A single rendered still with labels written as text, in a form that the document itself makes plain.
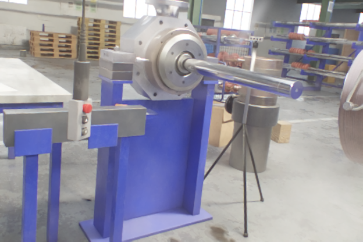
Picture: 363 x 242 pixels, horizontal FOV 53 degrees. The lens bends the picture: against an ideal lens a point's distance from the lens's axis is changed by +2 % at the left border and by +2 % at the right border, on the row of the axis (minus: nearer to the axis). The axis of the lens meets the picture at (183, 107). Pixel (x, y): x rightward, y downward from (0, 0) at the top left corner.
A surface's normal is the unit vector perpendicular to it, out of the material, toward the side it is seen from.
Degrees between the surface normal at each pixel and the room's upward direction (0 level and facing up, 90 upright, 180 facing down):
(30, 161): 90
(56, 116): 90
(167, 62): 90
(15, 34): 90
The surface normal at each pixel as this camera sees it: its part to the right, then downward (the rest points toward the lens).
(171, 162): 0.55, 0.23
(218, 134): -0.61, 0.11
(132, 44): -0.83, 0.04
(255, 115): -0.15, 0.20
